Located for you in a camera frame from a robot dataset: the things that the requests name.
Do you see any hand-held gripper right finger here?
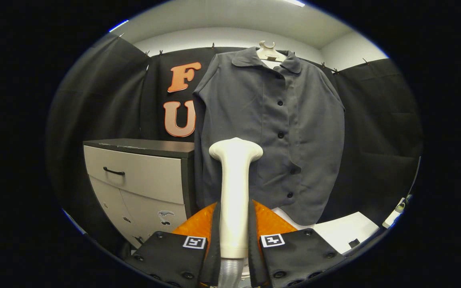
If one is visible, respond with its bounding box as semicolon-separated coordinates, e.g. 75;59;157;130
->
248;199;347;288

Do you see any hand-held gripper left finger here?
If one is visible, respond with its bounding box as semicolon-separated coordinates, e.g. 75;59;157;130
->
124;202;222;288

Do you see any grey button shirt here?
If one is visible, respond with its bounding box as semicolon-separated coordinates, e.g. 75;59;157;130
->
192;47;346;226

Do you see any grey drawer cabinet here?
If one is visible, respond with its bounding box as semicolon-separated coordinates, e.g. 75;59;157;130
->
83;138;197;250

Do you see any white side desk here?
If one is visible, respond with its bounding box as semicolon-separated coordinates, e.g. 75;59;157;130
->
382;196;413;229

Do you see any black backdrop cloth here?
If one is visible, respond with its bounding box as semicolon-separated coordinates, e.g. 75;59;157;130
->
46;33;424;256

